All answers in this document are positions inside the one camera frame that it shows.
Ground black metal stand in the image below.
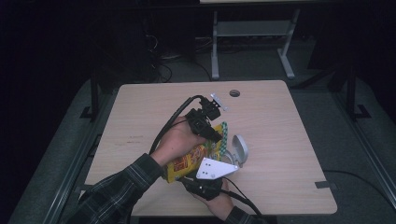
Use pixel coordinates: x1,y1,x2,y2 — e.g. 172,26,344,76
330,63,372,120
79,69,101,121

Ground tangled black floor cables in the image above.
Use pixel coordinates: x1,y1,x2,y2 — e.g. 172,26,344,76
141,18,213,84

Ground black cable beside table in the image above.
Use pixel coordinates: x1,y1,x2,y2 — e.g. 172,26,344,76
323,169,396,210

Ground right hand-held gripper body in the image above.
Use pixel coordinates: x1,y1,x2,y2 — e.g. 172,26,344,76
179,157,240,201

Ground yellow spouted food pouch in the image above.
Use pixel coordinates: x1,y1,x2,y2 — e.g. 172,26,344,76
164,121,229,184

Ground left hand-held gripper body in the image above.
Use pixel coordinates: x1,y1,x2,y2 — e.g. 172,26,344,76
185,92,229,138

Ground clear jar with grey lid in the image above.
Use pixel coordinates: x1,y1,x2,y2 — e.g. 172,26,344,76
222,133,249,169

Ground right hand-held gripper black cable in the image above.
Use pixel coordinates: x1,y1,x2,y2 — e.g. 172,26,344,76
221,176,265,218

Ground person's left hand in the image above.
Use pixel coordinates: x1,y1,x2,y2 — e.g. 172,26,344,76
151,116,207,167

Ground grey metal table frame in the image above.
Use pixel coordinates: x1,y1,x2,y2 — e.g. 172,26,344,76
199,0,302,80

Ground person's right hand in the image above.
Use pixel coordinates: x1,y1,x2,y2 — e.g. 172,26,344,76
190,180,235,221

